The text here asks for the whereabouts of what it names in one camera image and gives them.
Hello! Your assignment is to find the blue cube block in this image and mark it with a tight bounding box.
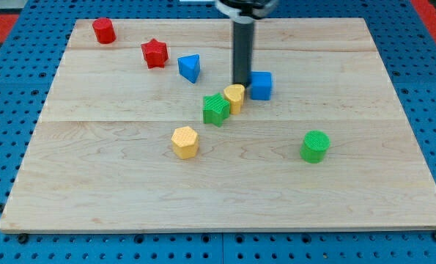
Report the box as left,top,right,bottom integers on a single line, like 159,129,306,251
251,71,273,100

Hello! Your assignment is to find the red star block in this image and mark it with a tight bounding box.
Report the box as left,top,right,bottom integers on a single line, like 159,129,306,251
141,38,169,68

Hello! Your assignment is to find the yellow hexagon block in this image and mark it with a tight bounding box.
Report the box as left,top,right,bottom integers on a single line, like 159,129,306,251
171,126,199,159

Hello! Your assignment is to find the light wooden board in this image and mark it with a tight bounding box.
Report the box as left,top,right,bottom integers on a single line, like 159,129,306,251
0,18,436,234

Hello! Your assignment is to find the green cylinder block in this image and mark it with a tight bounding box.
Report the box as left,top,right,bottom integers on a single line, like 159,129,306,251
300,130,330,164

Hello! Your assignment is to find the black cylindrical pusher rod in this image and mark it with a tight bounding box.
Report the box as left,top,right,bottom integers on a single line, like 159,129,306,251
232,17,255,87

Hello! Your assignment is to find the blue triangle block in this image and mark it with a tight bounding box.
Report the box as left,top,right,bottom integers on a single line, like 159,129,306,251
177,54,201,84

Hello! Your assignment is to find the green star block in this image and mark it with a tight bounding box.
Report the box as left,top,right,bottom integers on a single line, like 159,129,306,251
202,93,230,127

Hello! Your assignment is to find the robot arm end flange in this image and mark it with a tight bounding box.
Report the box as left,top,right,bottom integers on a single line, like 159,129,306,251
215,0,279,20

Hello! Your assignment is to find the red cylinder block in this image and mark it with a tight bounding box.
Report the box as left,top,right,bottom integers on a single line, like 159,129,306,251
92,18,117,44

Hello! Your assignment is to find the yellow heart block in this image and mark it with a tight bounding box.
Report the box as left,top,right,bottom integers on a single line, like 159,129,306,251
223,84,245,115

